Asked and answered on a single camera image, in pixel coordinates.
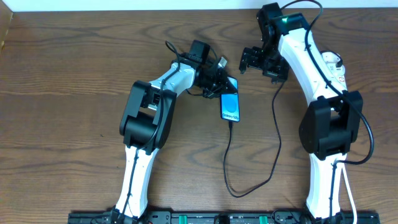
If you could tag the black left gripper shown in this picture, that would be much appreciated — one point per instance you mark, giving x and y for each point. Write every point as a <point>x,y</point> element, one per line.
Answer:
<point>219,84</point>

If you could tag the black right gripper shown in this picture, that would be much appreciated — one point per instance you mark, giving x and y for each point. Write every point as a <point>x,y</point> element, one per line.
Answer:
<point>259,60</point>

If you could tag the blue Samsung Galaxy smartphone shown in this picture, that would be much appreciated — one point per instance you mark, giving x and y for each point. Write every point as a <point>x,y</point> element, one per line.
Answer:
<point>229,101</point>

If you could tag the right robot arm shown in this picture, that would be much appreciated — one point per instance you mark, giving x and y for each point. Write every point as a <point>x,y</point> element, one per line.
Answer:
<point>331,122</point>

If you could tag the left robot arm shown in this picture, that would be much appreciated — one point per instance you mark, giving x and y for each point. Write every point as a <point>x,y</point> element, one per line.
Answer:
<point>148,115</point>

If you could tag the white charger plug adapter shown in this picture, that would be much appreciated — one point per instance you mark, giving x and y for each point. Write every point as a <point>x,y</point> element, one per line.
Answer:
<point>332,60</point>

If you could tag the white power strip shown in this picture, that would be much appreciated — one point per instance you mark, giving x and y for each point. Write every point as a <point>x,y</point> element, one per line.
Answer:
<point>337,79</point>

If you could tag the brown cardboard panel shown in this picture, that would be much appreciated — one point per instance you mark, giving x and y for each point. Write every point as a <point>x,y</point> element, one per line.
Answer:
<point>5,21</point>

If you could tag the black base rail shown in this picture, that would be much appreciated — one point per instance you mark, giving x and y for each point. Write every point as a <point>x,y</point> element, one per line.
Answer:
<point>165,217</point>

